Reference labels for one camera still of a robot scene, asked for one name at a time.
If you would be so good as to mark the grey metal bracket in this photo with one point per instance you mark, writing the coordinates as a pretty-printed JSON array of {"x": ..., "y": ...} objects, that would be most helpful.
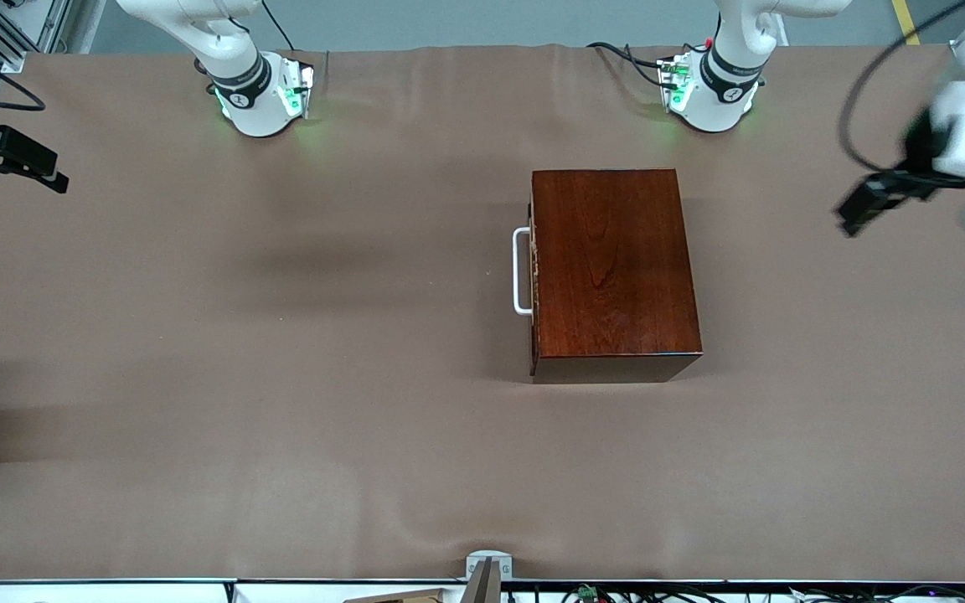
[{"x": 487, "y": 565}]

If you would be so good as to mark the tan board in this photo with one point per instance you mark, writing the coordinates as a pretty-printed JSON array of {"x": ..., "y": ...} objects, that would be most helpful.
[{"x": 407, "y": 597}]

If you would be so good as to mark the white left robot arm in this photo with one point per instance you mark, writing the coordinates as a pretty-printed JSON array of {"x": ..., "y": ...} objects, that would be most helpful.
[{"x": 721, "y": 88}]

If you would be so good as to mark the yellow floor tape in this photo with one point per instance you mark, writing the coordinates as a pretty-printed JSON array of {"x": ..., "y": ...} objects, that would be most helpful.
[{"x": 905, "y": 21}]

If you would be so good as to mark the brown table cloth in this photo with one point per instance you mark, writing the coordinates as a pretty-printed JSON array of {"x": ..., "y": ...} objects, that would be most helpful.
[{"x": 281, "y": 419}]

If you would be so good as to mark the white table edge rail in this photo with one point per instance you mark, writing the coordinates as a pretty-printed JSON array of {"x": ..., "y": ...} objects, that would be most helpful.
[{"x": 114, "y": 595}]

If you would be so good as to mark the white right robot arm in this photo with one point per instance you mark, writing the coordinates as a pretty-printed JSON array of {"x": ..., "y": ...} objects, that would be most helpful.
[{"x": 244, "y": 92}]

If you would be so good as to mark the dark brown wooden cabinet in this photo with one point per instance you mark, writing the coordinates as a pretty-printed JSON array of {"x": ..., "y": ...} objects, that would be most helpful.
[{"x": 616, "y": 276}]

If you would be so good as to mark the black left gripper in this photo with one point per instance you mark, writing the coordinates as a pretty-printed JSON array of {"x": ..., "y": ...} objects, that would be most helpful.
[{"x": 919, "y": 149}]

